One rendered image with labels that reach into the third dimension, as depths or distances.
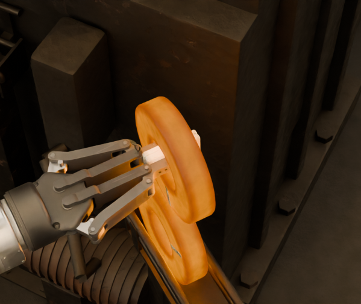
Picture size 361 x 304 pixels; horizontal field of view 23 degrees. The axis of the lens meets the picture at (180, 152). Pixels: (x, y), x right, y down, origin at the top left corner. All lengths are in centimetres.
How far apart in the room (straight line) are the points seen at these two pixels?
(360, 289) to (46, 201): 109
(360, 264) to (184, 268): 91
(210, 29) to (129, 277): 42
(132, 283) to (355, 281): 74
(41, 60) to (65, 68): 4
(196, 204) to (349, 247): 105
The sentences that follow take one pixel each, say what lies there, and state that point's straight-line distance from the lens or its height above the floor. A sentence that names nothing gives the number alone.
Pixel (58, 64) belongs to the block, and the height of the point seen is 80.
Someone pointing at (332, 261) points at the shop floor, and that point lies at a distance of 200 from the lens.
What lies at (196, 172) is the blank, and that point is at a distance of 99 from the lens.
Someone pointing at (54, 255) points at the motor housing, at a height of 51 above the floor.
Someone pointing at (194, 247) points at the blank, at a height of 75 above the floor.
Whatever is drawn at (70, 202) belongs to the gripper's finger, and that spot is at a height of 90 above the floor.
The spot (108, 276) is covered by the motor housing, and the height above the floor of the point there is 52.
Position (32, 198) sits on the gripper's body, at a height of 92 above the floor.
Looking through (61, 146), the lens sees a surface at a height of 61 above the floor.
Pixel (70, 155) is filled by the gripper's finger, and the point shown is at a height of 90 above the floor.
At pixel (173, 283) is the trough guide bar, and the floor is 69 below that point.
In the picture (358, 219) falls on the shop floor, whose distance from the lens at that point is 207.
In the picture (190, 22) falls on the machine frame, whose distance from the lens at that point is 120.
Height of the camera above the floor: 175
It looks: 55 degrees down
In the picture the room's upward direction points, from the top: straight up
